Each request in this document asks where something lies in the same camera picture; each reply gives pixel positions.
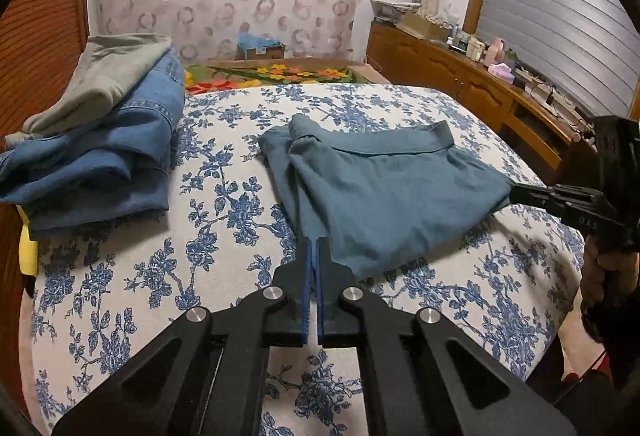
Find teal pants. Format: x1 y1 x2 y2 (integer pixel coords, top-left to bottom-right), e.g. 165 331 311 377
258 114 514 278

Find right hand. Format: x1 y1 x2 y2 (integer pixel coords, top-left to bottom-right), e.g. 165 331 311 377
580 236 639 306

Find wooden sideboard cabinet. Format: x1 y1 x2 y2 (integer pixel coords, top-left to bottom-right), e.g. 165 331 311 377
366 22 599 187

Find blue floral white bedsheet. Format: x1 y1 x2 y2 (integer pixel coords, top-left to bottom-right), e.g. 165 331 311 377
19 83 586 436

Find pink tissue pack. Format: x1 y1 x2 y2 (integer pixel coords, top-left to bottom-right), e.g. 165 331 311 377
488 63 515 84

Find pink bottle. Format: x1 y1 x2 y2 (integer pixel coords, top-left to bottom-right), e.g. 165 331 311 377
483 37 504 68

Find grey window blind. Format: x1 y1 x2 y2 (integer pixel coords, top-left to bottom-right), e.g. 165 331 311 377
476 0 639 116

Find yellow object by bed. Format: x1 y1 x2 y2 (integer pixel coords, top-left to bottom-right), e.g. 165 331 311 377
16 205 39 277

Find cardboard box on sideboard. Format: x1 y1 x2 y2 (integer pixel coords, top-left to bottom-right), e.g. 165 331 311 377
397 14 451 42

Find blue denim jeans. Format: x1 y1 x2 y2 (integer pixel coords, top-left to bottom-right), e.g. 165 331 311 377
1 50 186 239

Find colourful floral blanket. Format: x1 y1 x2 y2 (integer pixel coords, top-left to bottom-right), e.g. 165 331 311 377
184 62 359 95

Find grey folded garment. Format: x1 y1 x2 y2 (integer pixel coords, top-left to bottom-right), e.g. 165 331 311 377
4 33 172 150

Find cardboard box blue contents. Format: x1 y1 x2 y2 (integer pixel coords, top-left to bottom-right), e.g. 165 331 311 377
236 33 285 60

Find wooden louvred wardrobe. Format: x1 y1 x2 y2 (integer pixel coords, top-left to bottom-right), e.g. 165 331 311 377
1 0 89 135

